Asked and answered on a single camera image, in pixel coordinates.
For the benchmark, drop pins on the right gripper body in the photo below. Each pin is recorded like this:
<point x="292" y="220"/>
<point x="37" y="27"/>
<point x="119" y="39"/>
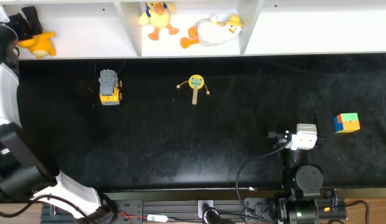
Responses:
<point x="278" y="137"/>

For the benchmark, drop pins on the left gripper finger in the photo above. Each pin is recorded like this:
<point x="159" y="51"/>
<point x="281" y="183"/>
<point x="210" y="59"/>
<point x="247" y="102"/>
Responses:
<point x="32" y="20"/>
<point x="20" y="28"/>

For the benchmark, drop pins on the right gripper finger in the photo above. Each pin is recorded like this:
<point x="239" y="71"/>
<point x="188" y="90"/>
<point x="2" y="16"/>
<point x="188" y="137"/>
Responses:
<point x="317" y="127"/>

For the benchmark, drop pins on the yellow rubber duck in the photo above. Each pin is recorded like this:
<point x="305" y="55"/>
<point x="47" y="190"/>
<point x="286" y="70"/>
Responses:
<point x="40" y="45"/>

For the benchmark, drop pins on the yellow wooden rattle drum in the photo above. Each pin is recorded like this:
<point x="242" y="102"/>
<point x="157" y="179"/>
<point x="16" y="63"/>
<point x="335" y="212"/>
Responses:
<point x="196" y="83"/>

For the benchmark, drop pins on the grey and yellow toy truck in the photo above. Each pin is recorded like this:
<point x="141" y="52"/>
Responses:
<point x="109" y="88"/>

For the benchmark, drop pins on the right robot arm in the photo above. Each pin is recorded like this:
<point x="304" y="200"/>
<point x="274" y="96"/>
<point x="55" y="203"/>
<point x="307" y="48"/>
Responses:
<point x="308" y="182"/>

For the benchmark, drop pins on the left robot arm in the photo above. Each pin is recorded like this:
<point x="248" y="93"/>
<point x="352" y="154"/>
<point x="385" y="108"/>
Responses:
<point x="3" y="93"/>

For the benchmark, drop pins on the many-coloured puzzle cube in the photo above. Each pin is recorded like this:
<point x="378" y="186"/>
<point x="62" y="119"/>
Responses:
<point x="347" y="123"/>

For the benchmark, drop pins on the white shelf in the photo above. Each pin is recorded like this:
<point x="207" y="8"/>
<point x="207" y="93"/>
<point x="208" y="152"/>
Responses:
<point x="87" y="34"/>

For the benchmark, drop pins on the white plush duck yellow hat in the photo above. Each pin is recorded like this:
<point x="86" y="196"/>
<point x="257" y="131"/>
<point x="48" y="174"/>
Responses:
<point x="214" y="32"/>

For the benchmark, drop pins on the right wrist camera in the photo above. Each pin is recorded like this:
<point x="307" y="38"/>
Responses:
<point x="306" y="137"/>

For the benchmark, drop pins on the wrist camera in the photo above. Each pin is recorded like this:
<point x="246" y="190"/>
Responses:
<point x="0" y="14"/>
<point x="306" y="137"/>

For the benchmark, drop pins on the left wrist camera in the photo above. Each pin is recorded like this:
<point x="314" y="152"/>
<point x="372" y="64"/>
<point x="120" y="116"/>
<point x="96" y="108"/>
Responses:
<point x="0" y="14"/>

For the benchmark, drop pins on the mounting rail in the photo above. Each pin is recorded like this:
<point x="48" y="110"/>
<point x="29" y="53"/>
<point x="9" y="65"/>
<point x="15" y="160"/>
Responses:
<point x="180" y="208"/>

